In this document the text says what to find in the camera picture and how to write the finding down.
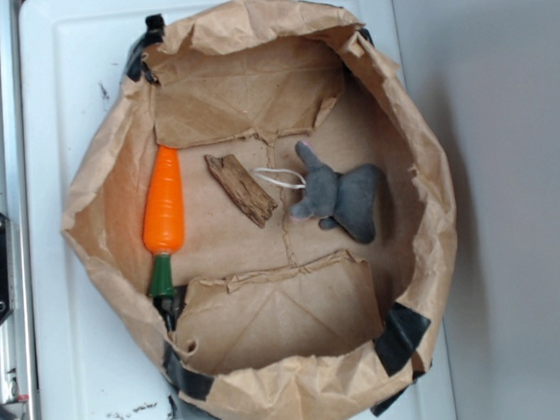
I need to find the white plastic tray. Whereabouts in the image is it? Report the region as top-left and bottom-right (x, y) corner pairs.
(20, 0), (457, 420)

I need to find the orange toy carrot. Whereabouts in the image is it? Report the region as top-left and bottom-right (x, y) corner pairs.
(142, 145), (186, 298)

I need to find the brown paper bag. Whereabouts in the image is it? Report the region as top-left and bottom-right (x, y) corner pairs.
(62, 0), (457, 420)

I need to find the brown wood chip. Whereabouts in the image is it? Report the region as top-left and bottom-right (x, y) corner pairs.
(204, 154), (278, 229)

